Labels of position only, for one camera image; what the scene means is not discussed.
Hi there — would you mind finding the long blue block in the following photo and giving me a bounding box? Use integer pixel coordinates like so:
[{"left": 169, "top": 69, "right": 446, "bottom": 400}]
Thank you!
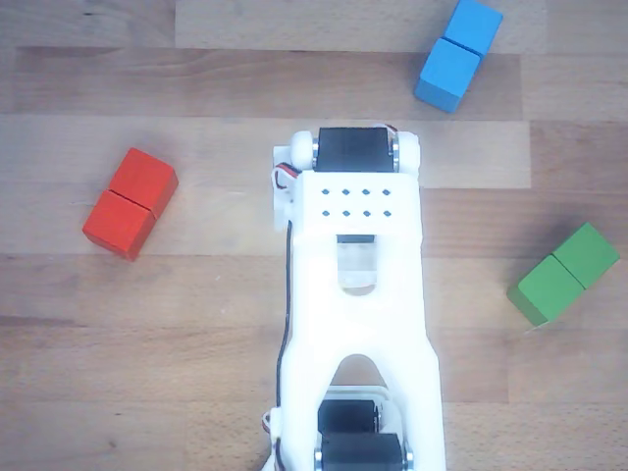
[{"left": 413, "top": 0, "right": 505, "bottom": 115}]

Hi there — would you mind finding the red white black servo cable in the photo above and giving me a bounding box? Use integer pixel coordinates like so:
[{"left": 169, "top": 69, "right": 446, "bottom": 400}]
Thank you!
[{"left": 271, "top": 164, "right": 301, "bottom": 471}]

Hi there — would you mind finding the long green block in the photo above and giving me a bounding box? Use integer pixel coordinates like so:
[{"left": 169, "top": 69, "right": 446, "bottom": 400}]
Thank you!
[{"left": 505, "top": 222, "right": 621, "bottom": 328}]

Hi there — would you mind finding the long red block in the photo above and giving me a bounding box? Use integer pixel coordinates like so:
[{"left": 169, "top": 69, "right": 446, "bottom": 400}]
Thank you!
[{"left": 81, "top": 146, "right": 180, "bottom": 262}]

